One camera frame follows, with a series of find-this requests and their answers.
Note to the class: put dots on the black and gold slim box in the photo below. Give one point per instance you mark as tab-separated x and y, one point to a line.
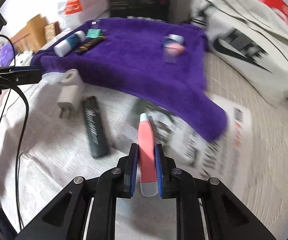
90	45

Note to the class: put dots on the light wooden headboard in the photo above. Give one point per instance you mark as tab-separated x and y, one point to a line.
26	35

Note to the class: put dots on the newspaper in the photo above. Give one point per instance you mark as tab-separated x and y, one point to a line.
48	140

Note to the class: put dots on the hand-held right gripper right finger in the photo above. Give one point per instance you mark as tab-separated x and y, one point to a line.
159	170

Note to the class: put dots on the white floral cloth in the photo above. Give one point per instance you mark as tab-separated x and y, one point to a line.
23	56

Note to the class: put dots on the pink and white pen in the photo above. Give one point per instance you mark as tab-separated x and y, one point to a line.
146	150

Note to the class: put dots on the white and blue bottle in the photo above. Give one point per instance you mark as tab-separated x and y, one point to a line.
67	43

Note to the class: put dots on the purple cloth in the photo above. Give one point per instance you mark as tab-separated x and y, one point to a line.
6	53

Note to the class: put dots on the green binder clip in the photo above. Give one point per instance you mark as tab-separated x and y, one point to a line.
93	33

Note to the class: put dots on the patterned brown notebook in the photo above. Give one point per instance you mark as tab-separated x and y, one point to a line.
51	31

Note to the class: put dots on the white charger plug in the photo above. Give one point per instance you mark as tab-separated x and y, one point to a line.
68	100

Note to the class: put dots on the grey sling bag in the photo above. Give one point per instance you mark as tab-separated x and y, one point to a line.
249	42

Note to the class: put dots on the purple towel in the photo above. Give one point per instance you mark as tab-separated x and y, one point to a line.
134	70

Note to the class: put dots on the white plastic shopping bag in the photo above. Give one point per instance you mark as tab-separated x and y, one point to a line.
81	2

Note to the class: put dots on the black rectangular case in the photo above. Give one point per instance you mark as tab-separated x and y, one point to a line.
95	127

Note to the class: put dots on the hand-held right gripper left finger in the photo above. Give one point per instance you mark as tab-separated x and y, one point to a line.
133	170

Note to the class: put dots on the striped bed sheet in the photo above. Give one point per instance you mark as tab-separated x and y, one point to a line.
259	155

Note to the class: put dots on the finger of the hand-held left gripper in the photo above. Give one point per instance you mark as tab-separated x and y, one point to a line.
23	78
21	68

